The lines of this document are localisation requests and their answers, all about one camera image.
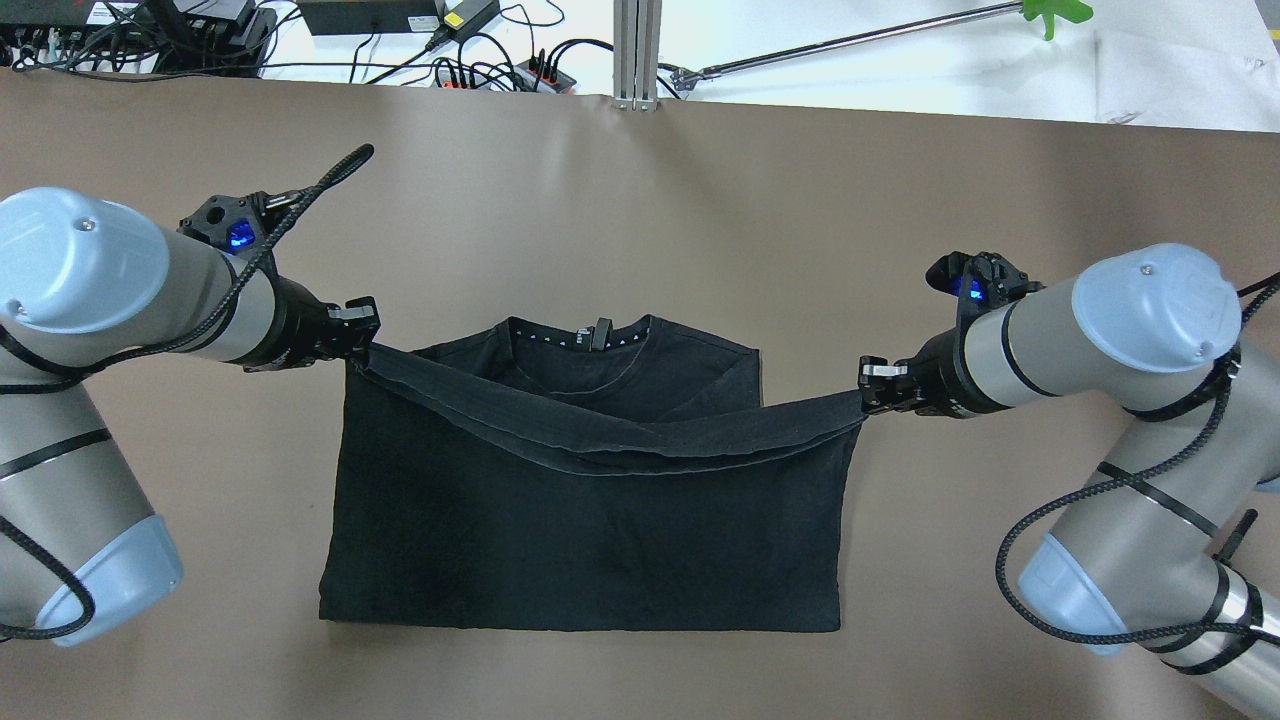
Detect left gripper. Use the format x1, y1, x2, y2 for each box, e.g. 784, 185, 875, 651
244, 281, 381, 373

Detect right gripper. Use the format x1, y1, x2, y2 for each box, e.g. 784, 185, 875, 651
858, 331, 1001, 419

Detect black graphic t-shirt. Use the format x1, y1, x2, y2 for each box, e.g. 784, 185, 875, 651
319, 315, 865, 633

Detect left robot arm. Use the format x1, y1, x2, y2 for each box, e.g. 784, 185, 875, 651
1, 187, 380, 647

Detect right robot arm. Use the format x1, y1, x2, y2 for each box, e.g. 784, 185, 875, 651
859, 243, 1279, 719

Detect red black usb hub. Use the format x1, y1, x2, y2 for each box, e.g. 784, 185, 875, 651
515, 55, 579, 94

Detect black power adapter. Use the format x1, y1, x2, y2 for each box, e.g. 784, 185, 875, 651
425, 0, 500, 50

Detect metal rod with green clip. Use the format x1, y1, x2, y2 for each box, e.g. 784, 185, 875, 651
668, 1, 1094, 97

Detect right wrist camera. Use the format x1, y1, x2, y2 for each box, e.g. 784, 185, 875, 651
925, 251, 1044, 331

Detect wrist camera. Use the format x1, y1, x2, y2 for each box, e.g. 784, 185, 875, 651
177, 190, 302, 256
925, 251, 1044, 331

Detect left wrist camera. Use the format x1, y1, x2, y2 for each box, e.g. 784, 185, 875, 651
177, 190, 302, 256

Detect aluminium frame post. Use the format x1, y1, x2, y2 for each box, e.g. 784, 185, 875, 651
612, 0, 663, 111

